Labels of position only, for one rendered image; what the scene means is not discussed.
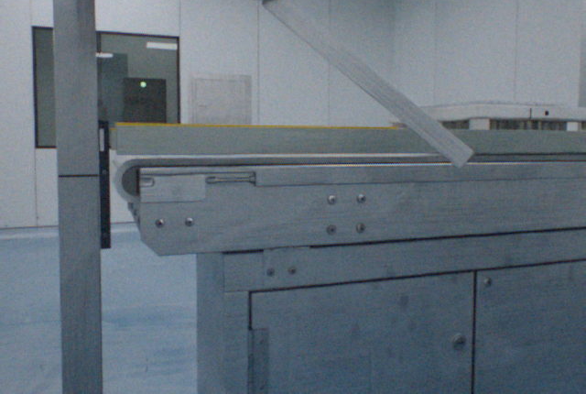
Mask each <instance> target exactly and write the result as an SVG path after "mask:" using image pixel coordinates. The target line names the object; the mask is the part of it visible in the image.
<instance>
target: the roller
mask: <svg viewBox="0 0 586 394"><path fill-rule="evenodd" d="M139 167H144V166H142V165H137V166H132V167H130V168H128V169H127V170H126V171H125V172H124V174H123V178H122V185H123V188H124V190H125V191H126V192H127V193H128V194H130V195H133V196H139V169H138V168H139Z"/></svg>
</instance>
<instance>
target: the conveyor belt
mask: <svg viewBox="0 0 586 394"><path fill-rule="evenodd" d="M514 160H586V155H585V154H489V156H472V157H471V158H470V159H469V160H468V161H514ZM437 161H448V160H447V159H446V158H445V157H443V156H442V155H441V154H440V153H402V154H239V155H118V156H116V157H115V158H114V159H113V161H112V163H110V166H109V172H110V176H112V179H113V182H114V187H115V189H116V191H117V193H118V194H119V195H120V197H122V198H123V199H124V200H125V201H128V202H132V203H139V196H133V195H130V194H128V193H127V192H126V191H125V190H124V188H123V185H122V178H123V174H124V172H125V171H126V170H127V169H128V168H130V167H132V166H137V165H208V164H285V163H360V162H437Z"/></svg>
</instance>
